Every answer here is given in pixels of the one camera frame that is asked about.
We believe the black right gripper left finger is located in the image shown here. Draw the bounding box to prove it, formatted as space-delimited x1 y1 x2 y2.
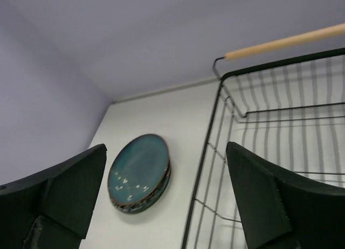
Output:
1 144 107 248

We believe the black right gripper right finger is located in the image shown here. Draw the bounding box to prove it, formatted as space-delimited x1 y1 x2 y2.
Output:
226 142 344 248

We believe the dark teal plate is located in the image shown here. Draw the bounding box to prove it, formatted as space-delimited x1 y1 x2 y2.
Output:
107 134 170 207

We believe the grey patterned plate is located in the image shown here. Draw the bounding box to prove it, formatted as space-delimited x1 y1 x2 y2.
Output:
107 162 171 215

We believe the black wire dish rack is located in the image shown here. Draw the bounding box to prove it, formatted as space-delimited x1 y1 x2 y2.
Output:
182 24 344 248

